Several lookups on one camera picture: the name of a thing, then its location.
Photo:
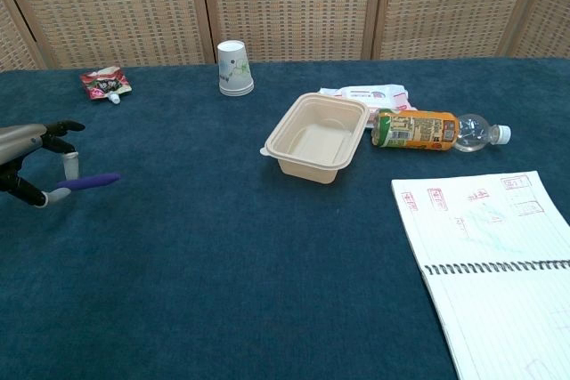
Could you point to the white paper cup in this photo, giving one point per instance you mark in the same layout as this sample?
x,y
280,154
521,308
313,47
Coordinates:
x,y
233,68

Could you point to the orange label plastic bottle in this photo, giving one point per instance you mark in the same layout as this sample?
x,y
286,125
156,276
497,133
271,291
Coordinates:
x,y
414,131

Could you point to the red drink pouch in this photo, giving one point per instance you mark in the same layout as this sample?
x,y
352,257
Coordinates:
x,y
106,84

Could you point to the woven folding screen panel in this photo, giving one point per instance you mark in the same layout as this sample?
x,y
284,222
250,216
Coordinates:
x,y
13,42
552,6
116,6
454,2
289,2

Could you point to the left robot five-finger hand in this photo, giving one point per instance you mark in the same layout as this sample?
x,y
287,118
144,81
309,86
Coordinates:
x,y
20,142

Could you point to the white tissue packet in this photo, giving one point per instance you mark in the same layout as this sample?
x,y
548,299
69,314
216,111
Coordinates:
x,y
378,93

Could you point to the white spiral notebook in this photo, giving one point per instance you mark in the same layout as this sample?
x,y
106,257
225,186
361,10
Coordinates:
x,y
499,309

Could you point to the beige food container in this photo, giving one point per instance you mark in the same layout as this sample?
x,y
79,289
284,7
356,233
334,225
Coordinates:
x,y
311,139

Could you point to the blue table mat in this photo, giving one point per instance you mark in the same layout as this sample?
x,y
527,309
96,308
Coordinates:
x,y
222,264

